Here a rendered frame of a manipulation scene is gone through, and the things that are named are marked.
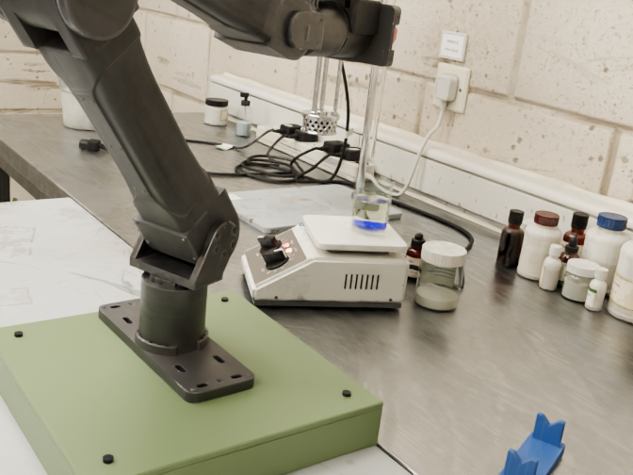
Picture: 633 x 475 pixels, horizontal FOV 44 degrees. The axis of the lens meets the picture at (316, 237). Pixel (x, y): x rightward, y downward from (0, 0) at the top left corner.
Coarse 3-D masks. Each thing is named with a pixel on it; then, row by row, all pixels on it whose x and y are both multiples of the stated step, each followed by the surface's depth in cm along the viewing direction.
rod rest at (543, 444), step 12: (540, 420) 74; (540, 432) 75; (552, 432) 74; (528, 444) 74; (540, 444) 74; (552, 444) 74; (564, 444) 75; (516, 456) 68; (528, 456) 72; (540, 456) 72; (552, 456) 73; (504, 468) 69; (516, 468) 68; (528, 468) 67; (540, 468) 70; (552, 468) 72
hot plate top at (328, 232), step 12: (312, 216) 109; (324, 216) 110; (336, 216) 110; (312, 228) 104; (324, 228) 104; (336, 228) 105; (348, 228) 105; (324, 240) 100; (336, 240) 100; (348, 240) 101; (360, 240) 101; (372, 240) 102; (384, 240) 102; (396, 240) 103; (396, 252) 101
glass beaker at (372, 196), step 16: (368, 176) 106; (384, 176) 105; (368, 192) 102; (384, 192) 102; (352, 208) 104; (368, 208) 102; (384, 208) 103; (352, 224) 104; (368, 224) 103; (384, 224) 104
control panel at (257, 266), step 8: (288, 232) 109; (288, 240) 106; (296, 240) 105; (256, 248) 109; (280, 248) 105; (288, 248) 104; (296, 248) 103; (248, 256) 107; (256, 256) 106; (288, 256) 102; (296, 256) 101; (304, 256) 100; (256, 264) 104; (264, 264) 103; (288, 264) 100; (296, 264) 99; (256, 272) 102; (264, 272) 101; (272, 272) 100; (256, 280) 100
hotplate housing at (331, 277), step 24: (312, 240) 105; (312, 264) 99; (336, 264) 99; (360, 264) 100; (384, 264) 101; (408, 264) 102; (264, 288) 98; (288, 288) 99; (312, 288) 100; (336, 288) 100; (360, 288) 101; (384, 288) 102
